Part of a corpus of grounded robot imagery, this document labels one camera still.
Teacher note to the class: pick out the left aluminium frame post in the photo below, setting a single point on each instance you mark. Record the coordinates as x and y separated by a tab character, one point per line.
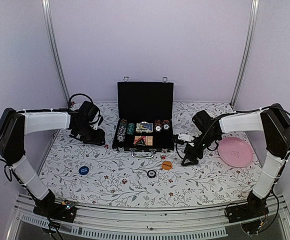
53	45

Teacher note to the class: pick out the black poker case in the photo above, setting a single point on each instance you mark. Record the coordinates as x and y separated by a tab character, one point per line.
145	101

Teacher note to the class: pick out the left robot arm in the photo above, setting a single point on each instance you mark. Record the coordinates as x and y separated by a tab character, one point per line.
14	125

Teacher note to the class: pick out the black white dealer chip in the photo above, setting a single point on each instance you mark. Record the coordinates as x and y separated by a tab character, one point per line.
151	174

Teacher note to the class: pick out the right aluminium frame post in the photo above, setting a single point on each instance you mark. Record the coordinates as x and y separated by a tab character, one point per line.
246	52

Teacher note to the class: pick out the teal chip stack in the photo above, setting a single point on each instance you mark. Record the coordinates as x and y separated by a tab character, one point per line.
130	129

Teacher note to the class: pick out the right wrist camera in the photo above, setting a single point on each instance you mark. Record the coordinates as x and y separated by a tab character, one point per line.
183	138

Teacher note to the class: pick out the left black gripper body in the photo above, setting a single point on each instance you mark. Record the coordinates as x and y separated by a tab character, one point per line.
90	137

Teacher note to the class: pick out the pink plate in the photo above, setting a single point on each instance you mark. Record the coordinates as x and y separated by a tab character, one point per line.
235	152

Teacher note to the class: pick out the blue card deck box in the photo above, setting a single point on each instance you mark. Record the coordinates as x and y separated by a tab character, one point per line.
149	130

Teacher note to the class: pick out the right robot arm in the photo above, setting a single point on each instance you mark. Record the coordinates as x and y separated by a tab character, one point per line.
273	121

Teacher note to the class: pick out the blue round button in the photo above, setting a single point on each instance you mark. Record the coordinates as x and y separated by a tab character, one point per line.
84	170

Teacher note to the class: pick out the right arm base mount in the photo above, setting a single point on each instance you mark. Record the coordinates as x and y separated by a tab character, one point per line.
255	211

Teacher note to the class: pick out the red card deck box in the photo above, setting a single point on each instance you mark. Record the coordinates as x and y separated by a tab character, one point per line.
149	141

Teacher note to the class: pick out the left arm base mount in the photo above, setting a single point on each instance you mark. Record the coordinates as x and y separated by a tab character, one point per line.
64	211

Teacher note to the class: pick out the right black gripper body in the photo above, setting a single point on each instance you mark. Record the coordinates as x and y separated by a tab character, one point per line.
207	139

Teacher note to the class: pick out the aluminium frame post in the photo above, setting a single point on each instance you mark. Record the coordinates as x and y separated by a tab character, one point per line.
246	52
53	45

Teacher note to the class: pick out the floral tablecloth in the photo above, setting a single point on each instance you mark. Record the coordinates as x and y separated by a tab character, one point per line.
210	182

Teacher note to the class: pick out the orange round button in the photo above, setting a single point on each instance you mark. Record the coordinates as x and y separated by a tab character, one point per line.
167	165

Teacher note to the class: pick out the front aluminium rail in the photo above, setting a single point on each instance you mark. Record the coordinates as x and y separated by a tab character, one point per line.
96	222

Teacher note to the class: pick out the black triangular token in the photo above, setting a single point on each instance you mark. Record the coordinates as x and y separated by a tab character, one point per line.
139	140

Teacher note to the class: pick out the clear round dealer disc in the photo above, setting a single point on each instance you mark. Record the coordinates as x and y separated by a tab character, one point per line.
143	126

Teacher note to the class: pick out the orange chip stack left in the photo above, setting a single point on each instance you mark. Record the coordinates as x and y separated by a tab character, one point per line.
157	125

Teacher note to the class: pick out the white black chip stack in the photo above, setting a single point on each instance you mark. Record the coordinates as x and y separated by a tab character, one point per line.
122	130

